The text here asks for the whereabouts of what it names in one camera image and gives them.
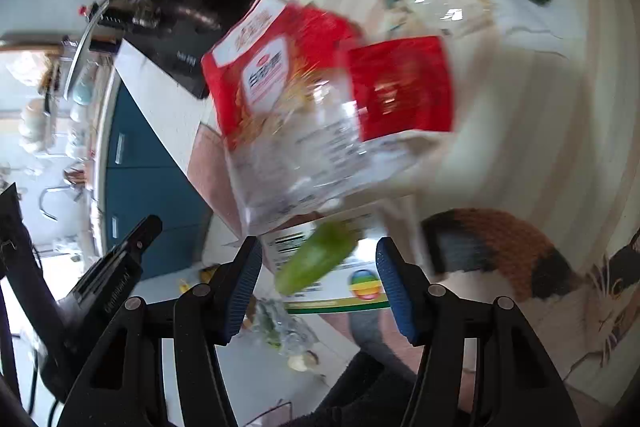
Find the person's dark trousers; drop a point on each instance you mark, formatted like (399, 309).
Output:
(360, 392)

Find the light green pepper piece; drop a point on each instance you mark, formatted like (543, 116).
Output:
(312, 264)

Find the black gas stove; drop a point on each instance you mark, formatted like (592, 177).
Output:
(170, 57)

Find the blue kitchen cabinet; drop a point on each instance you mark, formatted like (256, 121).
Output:
(145, 187)

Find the striped cat print tablecloth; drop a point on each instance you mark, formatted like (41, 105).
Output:
(525, 107)

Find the chrome faucet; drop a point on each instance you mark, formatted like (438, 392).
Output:
(47, 197)

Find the white box with green label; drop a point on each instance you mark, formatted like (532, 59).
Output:
(365, 282)

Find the clear bag of green vegetables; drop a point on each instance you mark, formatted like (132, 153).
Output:
(280, 327)

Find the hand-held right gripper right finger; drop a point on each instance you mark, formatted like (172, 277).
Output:
(396, 294)

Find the large red and clear package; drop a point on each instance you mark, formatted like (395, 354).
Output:
(280, 72)

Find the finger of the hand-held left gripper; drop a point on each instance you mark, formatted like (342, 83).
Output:
(137, 242)

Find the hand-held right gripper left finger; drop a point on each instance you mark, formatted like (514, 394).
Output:
(244, 294)

